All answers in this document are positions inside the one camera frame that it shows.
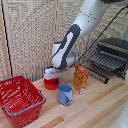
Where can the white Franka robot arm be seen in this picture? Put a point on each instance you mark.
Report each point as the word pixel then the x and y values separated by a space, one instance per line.
pixel 83 20

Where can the wicker folding screen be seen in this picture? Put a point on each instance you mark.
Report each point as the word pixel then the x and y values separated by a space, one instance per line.
pixel 30 40

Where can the blue mug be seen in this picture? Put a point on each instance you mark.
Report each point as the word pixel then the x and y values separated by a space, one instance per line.
pixel 64 95

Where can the orange snack bag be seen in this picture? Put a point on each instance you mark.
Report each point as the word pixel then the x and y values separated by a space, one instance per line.
pixel 80 80

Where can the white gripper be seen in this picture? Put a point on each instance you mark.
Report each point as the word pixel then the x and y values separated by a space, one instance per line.
pixel 55 73

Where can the black oven door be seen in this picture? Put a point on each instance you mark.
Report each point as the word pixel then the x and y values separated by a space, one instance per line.
pixel 96 76

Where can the black toaster oven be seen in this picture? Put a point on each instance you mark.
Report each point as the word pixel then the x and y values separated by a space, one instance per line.
pixel 115 43

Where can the red plastic bowl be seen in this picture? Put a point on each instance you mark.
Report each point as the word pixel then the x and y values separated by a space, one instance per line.
pixel 49 85

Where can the red plastic shopping basket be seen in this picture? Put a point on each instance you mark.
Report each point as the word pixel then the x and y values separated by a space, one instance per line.
pixel 20 100

